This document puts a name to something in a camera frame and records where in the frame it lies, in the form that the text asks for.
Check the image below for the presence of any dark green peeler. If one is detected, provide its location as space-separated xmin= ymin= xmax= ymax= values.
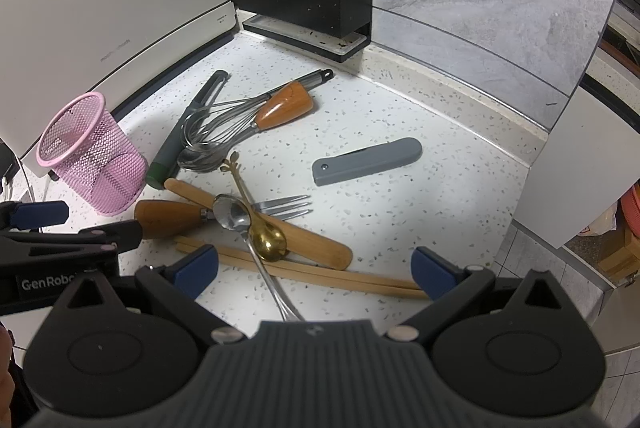
xmin=145 ymin=70 xmax=231 ymax=190

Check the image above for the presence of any small silver spoon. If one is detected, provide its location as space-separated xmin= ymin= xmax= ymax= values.
xmin=212 ymin=195 xmax=304 ymax=322

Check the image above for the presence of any white utensil sterilizer appliance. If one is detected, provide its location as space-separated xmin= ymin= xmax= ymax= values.
xmin=1 ymin=0 xmax=236 ymax=170

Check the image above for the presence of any bamboo spatula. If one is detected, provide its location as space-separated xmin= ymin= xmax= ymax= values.
xmin=164 ymin=178 xmax=352 ymax=270

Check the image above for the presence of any fork with wooden handle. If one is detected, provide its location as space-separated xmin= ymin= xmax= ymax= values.
xmin=134 ymin=195 xmax=312 ymax=239

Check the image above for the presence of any grey folding knife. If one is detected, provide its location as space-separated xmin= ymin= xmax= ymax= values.
xmin=311 ymin=137 xmax=423 ymax=187

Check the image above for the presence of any wooden chopstick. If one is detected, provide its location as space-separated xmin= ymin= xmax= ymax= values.
xmin=172 ymin=235 xmax=426 ymax=294
xmin=176 ymin=243 xmax=431 ymax=301

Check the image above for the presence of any pink mesh utensil cup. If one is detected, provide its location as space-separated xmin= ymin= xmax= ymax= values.
xmin=36 ymin=92 xmax=148 ymax=216

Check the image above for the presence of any steel wire whisk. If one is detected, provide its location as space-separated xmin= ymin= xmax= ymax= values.
xmin=178 ymin=68 xmax=335 ymax=160

